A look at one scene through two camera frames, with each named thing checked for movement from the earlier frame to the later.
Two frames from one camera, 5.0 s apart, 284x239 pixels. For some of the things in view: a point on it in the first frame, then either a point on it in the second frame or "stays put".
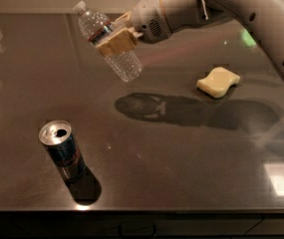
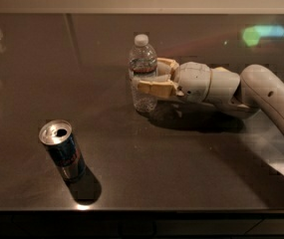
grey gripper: [145, 17] → [193, 80]
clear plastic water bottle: [96, 26] → [142, 63]
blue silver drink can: [59, 136] stays put
